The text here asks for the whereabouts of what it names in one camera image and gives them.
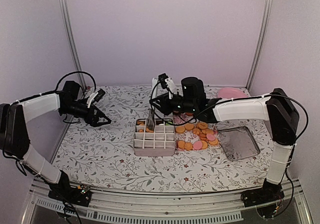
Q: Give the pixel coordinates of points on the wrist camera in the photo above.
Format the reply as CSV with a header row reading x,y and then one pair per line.
x,y
168,84
95,97

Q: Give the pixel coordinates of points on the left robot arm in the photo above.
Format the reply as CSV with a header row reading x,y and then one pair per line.
x,y
29,128

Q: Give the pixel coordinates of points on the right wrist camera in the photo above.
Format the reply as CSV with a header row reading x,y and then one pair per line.
x,y
168,84

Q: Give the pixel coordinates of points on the metal serving tongs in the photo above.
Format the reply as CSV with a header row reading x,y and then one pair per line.
x,y
150,121

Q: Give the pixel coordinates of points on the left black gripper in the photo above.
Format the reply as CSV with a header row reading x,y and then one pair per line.
x,y
94,122

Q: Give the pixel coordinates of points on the pink plate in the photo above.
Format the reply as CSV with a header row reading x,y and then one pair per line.
x,y
231,92

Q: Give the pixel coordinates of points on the orange swirl cookie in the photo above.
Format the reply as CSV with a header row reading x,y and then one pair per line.
x,y
139,122

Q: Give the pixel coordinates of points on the aluminium front rail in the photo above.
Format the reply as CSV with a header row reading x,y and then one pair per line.
x,y
116,206

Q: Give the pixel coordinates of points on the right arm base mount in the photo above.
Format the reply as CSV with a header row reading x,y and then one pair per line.
x,y
267,193

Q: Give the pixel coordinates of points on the silver tin lid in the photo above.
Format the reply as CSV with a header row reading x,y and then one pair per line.
x,y
238,143

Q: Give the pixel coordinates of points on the pink round cookie right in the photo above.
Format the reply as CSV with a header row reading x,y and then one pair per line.
x,y
210,137

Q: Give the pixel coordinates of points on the left aluminium frame post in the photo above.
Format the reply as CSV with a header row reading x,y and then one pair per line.
x,y
69,33

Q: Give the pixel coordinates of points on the right aluminium frame post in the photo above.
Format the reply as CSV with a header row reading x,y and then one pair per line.
x,y
260,43

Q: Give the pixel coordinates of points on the brown flower cookie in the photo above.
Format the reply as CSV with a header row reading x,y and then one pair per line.
x,y
158,123

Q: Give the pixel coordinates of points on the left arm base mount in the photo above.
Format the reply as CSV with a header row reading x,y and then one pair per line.
x,y
71,195

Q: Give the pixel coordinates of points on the aluminium frame post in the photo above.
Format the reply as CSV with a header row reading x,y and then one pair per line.
x,y
260,43
69,33

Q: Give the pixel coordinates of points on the metal tin with white dividers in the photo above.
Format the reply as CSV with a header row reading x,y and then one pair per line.
x,y
159,142

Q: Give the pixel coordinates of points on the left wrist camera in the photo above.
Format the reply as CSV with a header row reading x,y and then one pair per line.
x,y
95,97

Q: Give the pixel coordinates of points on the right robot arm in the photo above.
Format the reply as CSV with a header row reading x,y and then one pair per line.
x,y
275,107

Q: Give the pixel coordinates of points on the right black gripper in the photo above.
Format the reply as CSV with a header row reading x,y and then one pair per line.
x,y
164,108

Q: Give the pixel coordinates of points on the floral tablecloth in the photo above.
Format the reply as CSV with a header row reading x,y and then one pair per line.
x,y
123,155

